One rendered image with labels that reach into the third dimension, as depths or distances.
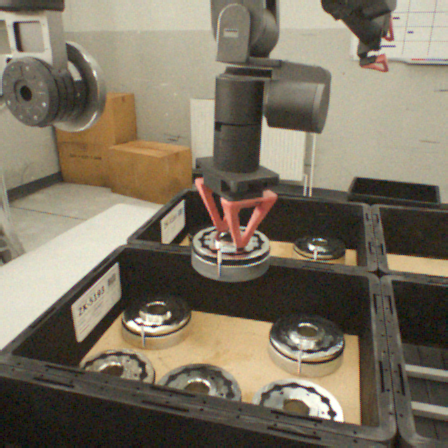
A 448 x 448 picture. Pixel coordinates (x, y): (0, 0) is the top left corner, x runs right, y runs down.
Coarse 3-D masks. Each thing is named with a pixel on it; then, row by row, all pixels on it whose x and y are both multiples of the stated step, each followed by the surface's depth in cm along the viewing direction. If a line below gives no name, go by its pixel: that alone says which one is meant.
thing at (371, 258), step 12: (180, 192) 95; (192, 192) 97; (168, 204) 88; (324, 204) 90; (336, 204) 89; (348, 204) 88; (360, 204) 88; (156, 216) 82; (144, 228) 77; (372, 228) 77; (132, 240) 72; (372, 240) 72; (372, 252) 68; (312, 264) 64; (324, 264) 64; (336, 264) 64; (372, 264) 64
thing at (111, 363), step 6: (108, 360) 54; (114, 360) 54; (120, 360) 55; (96, 366) 54; (102, 366) 54; (108, 366) 54; (114, 366) 54; (120, 366) 54; (126, 366) 54; (126, 372) 53; (132, 372) 53; (126, 378) 52
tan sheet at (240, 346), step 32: (192, 320) 69; (224, 320) 69; (256, 320) 69; (96, 352) 62; (160, 352) 62; (192, 352) 62; (224, 352) 62; (256, 352) 62; (352, 352) 62; (256, 384) 56; (320, 384) 56; (352, 384) 56; (352, 416) 51
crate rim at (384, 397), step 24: (96, 264) 64; (288, 264) 64; (72, 288) 58; (48, 312) 53; (24, 336) 49; (384, 336) 49; (0, 360) 45; (24, 360) 45; (384, 360) 45; (120, 384) 42; (144, 384) 42; (384, 384) 42; (216, 408) 39; (240, 408) 39; (264, 408) 39; (384, 408) 39; (336, 432) 37; (360, 432) 37; (384, 432) 37
